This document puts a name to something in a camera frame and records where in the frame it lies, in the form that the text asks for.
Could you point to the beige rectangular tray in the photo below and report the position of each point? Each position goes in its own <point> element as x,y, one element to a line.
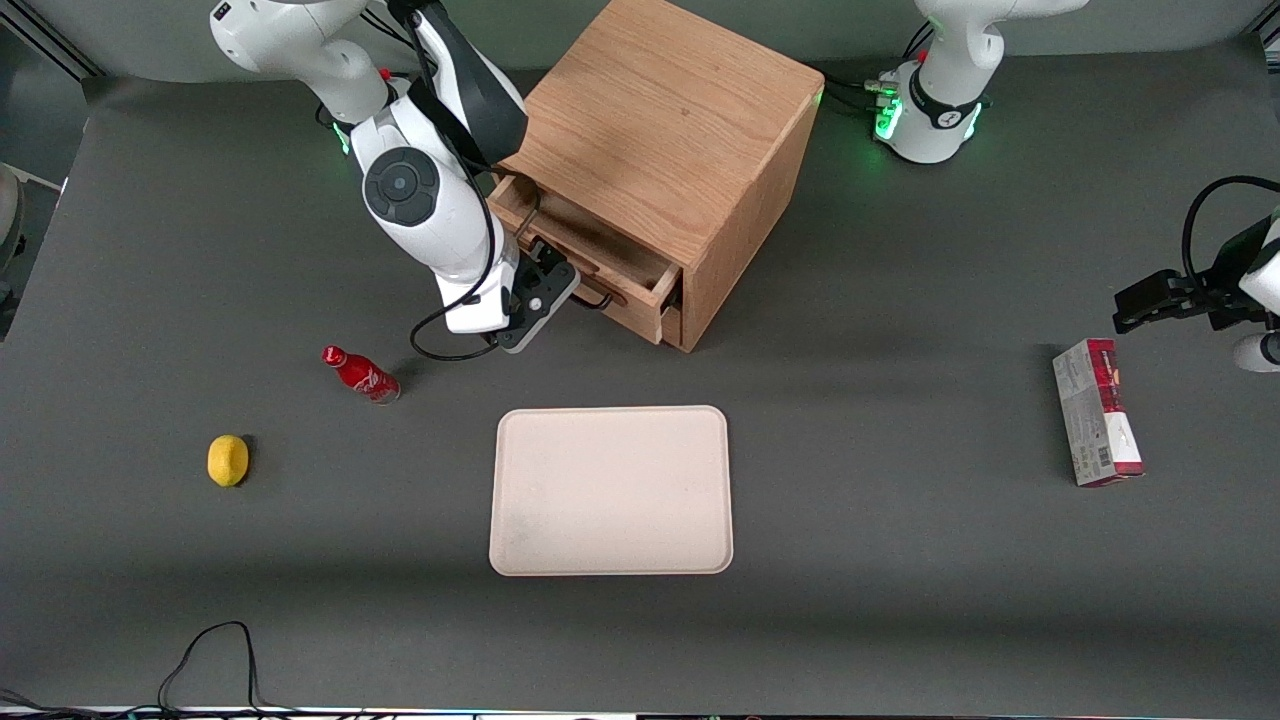
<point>610,490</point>

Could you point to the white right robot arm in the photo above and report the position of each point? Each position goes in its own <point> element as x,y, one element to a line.
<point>420,210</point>

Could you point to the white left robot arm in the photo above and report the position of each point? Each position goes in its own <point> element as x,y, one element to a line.
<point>940,120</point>

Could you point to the red cola bottle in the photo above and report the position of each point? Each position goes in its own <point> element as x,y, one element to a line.
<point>360,377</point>

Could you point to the wooden drawer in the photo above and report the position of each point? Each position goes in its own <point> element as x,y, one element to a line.
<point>630,305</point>
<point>672,328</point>

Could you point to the wooden drawer cabinet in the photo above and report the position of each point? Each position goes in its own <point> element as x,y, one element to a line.
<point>680,100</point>

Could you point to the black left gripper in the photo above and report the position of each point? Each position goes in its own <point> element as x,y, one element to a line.
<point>1221,287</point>

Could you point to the aluminium frame rail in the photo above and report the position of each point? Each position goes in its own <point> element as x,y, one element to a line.
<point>1262,38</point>
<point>65,50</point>

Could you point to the red and grey carton box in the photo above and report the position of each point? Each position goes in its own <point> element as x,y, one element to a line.
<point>1095,420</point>

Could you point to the yellow lemon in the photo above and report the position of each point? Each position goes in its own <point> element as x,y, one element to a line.
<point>228,460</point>

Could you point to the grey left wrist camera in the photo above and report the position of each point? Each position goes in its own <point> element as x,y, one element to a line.
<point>1258,352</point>

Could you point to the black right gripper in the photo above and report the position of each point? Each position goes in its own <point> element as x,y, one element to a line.
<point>547,262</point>

